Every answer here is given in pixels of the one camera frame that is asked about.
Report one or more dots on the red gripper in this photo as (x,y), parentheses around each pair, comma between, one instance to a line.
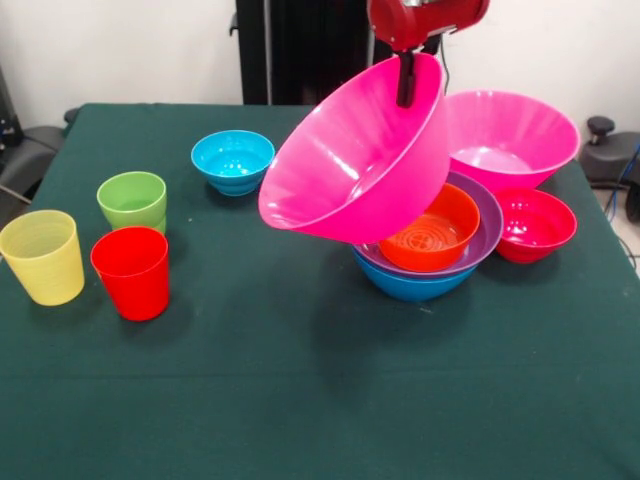
(425,17)

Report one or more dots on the large pink bowl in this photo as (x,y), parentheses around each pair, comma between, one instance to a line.
(350,165)
(515,150)

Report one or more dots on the purple bowl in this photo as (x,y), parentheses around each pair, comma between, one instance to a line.
(490,220)

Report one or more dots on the orange bowl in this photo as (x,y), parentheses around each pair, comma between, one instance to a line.
(440,250)

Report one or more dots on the crimson bowl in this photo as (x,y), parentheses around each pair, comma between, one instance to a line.
(535,225)

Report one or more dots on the small blue bowl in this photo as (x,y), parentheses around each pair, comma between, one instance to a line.
(232,160)

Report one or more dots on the black rounded floor base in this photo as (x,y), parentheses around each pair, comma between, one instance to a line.
(607,155)

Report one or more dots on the large blue bowl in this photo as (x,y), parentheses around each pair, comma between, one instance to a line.
(415,289)

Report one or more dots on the green cup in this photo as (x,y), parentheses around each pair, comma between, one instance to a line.
(131,200)

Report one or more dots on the dark green tablecloth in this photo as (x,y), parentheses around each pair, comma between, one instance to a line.
(280,375)

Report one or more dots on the red cup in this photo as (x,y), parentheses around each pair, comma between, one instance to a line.
(135,285)

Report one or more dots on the dark grey chair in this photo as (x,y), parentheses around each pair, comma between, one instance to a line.
(30,155)

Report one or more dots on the yellow cup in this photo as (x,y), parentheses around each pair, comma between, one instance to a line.
(45,270)

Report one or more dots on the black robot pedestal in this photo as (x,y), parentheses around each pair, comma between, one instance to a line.
(300,50)

